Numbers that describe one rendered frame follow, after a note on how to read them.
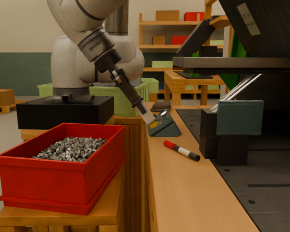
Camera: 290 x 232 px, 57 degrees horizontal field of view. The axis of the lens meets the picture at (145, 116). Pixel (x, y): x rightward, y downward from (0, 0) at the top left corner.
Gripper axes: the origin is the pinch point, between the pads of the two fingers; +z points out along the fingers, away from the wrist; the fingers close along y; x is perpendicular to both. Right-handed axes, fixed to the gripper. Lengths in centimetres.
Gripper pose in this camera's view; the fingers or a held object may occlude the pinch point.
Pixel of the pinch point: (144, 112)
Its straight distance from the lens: 79.5
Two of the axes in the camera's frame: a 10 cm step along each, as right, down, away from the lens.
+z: 5.7, 8.0, 1.9
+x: 8.2, -5.6, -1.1
